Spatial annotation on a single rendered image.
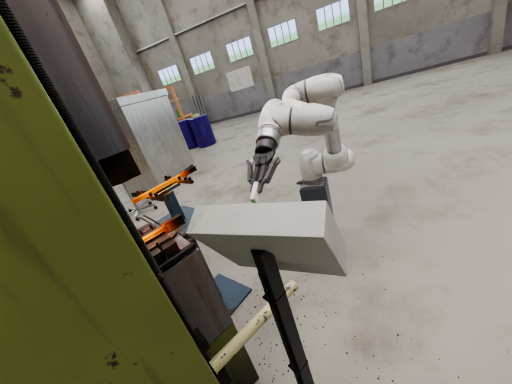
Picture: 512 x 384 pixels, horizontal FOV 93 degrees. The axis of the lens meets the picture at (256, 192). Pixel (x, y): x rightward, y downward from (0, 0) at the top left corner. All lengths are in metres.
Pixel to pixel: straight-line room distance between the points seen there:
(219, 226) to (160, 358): 0.38
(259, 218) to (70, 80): 0.61
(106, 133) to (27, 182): 0.33
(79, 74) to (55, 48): 0.07
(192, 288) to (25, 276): 0.62
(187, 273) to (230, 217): 0.51
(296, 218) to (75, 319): 0.49
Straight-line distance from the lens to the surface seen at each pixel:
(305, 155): 1.86
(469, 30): 12.28
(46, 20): 0.88
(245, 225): 0.54
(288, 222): 0.50
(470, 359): 1.75
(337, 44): 11.62
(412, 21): 11.85
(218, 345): 1.33
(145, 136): 5.00
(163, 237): 1.07
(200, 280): 1.09
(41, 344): 0.68
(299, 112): 0.93
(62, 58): 0.86
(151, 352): 0.77
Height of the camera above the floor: 1.45
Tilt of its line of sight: 24 degrees down
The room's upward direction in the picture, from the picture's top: 17 degrees counter-clockwise
